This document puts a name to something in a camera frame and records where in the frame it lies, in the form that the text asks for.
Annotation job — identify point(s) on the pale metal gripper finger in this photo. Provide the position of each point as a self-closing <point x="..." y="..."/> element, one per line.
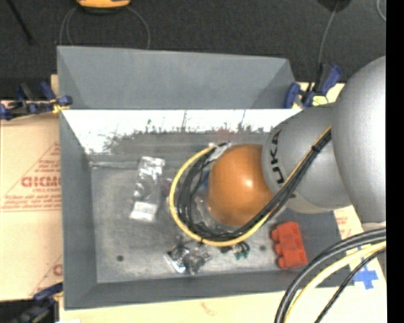
<point x="179" y="252"/>
<point x="197" y="260"/>

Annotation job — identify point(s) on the grey metal bin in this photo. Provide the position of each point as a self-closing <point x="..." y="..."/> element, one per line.
<point x="127" y="237"/>

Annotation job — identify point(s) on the clear plastic packet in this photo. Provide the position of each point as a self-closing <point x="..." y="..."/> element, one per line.
<point x="148" y="188"/>

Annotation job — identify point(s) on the red toy block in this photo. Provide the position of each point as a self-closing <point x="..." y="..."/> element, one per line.
<point x="289" y="246"/>

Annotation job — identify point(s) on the brown cardboard board red print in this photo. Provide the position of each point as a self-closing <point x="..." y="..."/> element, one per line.
<point x="27" y="241"/>

